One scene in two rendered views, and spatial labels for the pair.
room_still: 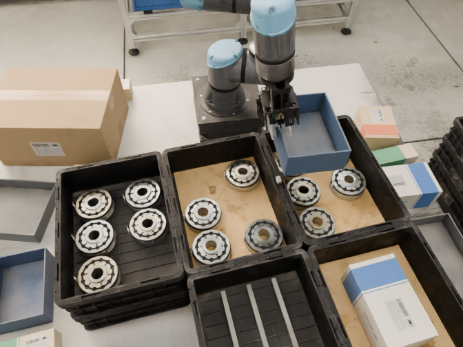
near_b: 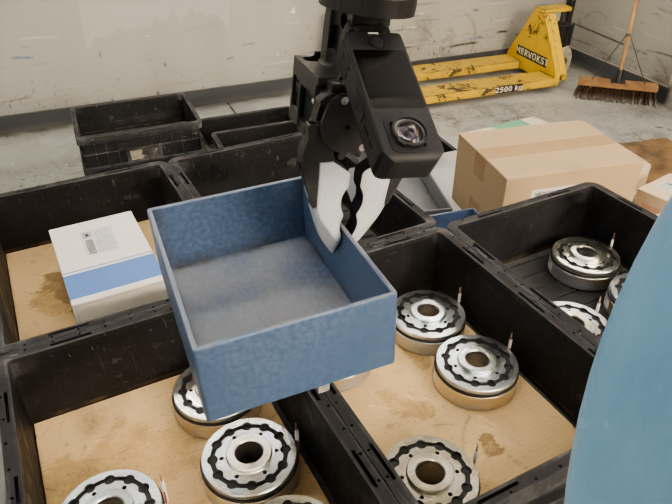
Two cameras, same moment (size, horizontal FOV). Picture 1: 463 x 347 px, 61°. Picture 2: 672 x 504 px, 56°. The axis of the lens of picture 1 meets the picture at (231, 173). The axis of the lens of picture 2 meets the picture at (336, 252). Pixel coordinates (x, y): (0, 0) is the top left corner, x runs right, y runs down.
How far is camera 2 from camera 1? 1.17 m
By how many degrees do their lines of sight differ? 92
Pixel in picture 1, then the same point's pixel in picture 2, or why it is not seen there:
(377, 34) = not seen: outside the picture
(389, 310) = (113, 241)
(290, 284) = not seen: hidden behind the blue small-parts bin
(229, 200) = (435, 428)
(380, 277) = (112, 272)
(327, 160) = (207, 219)
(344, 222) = (146, 429)
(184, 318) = not seen: hidden behind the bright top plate
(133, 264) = (549, 293)
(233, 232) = (398, 366)
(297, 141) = (283, 303)
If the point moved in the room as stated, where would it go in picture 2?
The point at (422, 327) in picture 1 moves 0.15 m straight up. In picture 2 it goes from (69, 233) to (42, 137)
